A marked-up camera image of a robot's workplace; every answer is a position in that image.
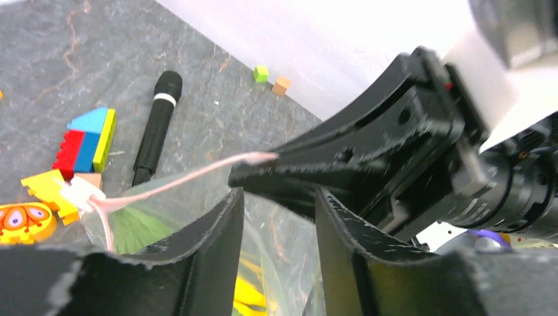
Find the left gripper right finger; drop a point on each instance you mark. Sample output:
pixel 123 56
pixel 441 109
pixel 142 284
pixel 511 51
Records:
pixel 368 272

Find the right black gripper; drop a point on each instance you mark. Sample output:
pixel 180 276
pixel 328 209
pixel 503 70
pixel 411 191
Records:
pixel 386 145

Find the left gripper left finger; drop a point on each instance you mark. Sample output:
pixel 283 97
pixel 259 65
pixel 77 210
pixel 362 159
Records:
pixel 191 272

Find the yellow banana bunch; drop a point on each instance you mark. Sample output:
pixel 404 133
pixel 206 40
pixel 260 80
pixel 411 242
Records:
pixel 249 298

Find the clear polka dot zip bag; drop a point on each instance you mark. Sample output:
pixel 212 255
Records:
pixel 284 246

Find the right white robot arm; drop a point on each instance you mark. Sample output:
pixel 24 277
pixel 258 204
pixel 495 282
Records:
pixel 522 190

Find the tan wooden cube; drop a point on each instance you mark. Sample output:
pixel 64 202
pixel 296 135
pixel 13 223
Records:
pixel 281 85

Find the tan small cube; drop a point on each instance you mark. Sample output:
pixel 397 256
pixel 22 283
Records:
pixel 93 178

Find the green cube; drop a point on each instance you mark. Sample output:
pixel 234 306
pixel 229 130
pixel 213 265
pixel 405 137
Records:
pixel 260 74

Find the orange brick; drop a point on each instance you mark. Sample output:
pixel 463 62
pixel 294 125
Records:
pixel 46 187

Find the multicolour brick stack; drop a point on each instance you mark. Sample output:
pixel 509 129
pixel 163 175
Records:
pixel 86 143

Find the orange cartoon figure block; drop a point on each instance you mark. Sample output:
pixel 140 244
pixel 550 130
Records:
pixel 26 223

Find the slanted black microphone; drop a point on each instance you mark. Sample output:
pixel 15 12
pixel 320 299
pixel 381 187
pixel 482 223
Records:
pixel 167 92

